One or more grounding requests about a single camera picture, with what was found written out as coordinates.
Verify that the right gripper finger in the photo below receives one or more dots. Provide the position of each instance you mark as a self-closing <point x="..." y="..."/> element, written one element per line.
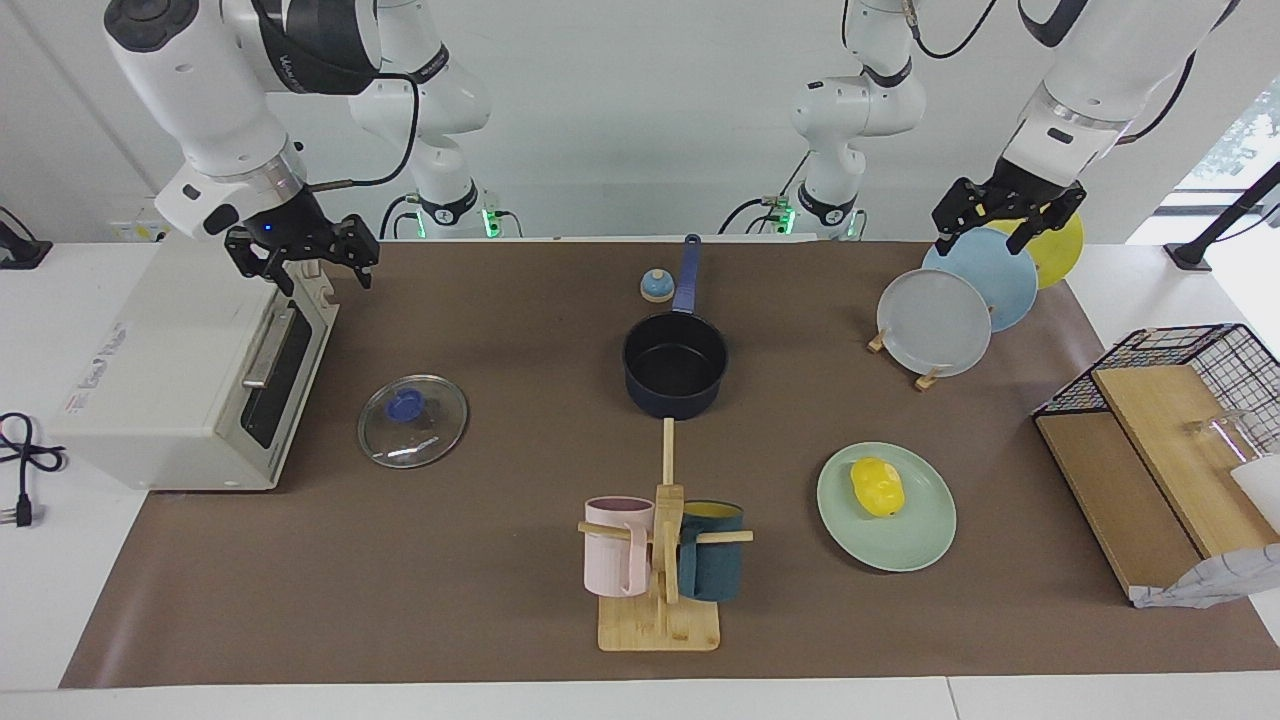
<point x="362" y="250"/>
<point x="262" y="265"/>

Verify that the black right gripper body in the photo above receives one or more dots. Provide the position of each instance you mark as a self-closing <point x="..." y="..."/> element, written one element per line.
<point x="285" y="230"/>

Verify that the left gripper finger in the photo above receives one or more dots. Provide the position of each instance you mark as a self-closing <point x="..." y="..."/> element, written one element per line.
<point x="1055" y="215"/>
<point x="952" y="215"/>

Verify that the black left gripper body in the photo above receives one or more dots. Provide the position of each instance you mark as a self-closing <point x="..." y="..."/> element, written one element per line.
<point x="1020" y="190"/>

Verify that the glass lid blue knob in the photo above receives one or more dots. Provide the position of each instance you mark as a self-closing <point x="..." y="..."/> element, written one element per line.
<point x="405" y="405"/>

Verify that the yellow potato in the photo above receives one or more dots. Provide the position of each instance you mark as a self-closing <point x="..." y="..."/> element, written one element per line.
<point x="877" y="488"/>

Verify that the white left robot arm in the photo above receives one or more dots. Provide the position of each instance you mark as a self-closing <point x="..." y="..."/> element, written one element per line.
<point x="1090" y="90"/>

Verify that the yellow plate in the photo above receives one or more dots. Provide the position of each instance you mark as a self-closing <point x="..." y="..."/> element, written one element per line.
<point x="1060" y="260"/>

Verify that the light blue plate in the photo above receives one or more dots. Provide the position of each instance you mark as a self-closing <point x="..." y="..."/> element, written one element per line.
<point x="1000" y="285"/>

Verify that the grey plate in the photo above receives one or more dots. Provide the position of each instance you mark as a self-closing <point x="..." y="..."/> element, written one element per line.
<point x="935" y="325"/>

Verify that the light green plate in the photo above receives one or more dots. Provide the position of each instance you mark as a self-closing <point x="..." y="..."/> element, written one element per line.
<point x="900" y="540"/>

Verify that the white power strip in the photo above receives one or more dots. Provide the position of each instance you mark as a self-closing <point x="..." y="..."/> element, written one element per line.
<point x="135" y="228"/>

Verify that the wooden dish rack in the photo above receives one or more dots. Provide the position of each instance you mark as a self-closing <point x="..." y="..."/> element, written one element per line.
<point x="927" y="380"/>

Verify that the beige toaster oven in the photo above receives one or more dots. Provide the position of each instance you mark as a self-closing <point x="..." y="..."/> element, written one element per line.
<point x="160" y="400"/>

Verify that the black table clamp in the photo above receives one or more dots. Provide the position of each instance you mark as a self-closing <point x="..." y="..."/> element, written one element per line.
<point x="20" y="252"/>

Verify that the wooden box with mesh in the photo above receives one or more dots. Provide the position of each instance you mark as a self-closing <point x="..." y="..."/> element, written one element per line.
<point x="1130" y="500"/>

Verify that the dark blue saucepan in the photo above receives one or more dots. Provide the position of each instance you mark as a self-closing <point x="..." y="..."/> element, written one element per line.
<point x="675" y="395"/>

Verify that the white plastic container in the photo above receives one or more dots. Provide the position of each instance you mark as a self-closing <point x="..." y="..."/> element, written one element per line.
<point x="1260" y="480"/>

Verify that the brown paper table mat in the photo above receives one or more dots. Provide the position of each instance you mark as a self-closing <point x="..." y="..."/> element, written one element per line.
<point x="500" y="560"/>

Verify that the pink mug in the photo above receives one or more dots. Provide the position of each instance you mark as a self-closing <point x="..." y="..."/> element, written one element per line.
<point x="612" y="560"/>

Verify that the grey checked cloth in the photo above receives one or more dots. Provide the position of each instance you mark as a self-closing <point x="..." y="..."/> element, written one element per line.
<point x="1220" y="585"/>

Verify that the dark teal mug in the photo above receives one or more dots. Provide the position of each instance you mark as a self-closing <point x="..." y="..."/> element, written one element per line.
<point x="715" y="570"/>

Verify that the wooden mug tree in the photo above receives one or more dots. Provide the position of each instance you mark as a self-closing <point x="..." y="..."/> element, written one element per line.
<point x="660" y="630"/>

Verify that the black camera stand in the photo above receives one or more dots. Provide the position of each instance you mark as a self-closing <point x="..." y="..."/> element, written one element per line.
<point x="1190" y="255"/>

